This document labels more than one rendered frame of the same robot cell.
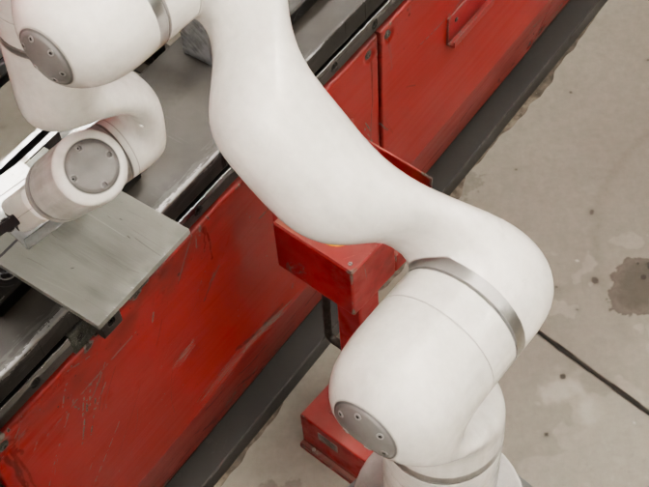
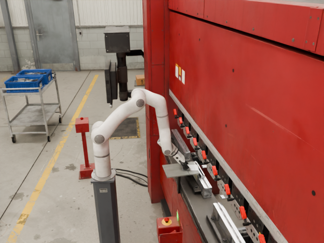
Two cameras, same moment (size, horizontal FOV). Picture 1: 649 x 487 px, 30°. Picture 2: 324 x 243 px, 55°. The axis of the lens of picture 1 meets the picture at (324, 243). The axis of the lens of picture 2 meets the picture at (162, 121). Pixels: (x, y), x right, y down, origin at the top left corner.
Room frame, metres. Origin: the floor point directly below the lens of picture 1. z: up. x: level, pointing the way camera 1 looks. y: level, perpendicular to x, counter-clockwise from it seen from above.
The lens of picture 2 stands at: (2.19, -1.43, 2.37)
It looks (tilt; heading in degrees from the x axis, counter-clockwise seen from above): 24 degrees down; 128
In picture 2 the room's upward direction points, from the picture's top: straight up
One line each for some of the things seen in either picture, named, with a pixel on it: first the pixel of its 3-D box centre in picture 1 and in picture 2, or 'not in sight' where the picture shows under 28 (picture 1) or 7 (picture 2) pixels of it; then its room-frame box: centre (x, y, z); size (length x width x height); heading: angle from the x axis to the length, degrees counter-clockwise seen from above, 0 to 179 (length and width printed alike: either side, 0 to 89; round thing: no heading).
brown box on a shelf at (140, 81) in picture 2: not in sight; (142, 79); (-0.86, 1.96, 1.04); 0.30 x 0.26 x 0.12; 131
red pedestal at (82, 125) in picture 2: not in sight; (85, 147); (-0.82, 0.75, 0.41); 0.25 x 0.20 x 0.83; 50
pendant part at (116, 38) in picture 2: not in sight; (119, 69); (-0.21, 0.87, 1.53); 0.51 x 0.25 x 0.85; 135
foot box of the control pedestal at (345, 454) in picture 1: (376, 432); not in sight; (1.13, -0.07, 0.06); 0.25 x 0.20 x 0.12; 46
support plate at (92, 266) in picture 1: (70, 233); (180, 169); (0.98, 0.33, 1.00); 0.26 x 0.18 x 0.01; 50
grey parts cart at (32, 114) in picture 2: not in sight; (34, 106); (-2.56, 1.09, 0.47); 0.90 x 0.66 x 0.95; 131
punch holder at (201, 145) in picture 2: not in sight; (206, 149); (1.21, 0.33, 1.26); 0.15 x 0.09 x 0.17; 140
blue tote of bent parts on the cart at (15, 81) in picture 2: not in sight; (25, 84); (-2.46, 0.96, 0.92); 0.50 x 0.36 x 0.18; 41
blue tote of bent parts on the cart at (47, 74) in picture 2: not in sight; (34, 76); (-2.72, 1.29, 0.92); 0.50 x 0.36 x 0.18; 41
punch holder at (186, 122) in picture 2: not in sight; (190, 127); (0.90, 0.59, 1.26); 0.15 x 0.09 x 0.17; 140
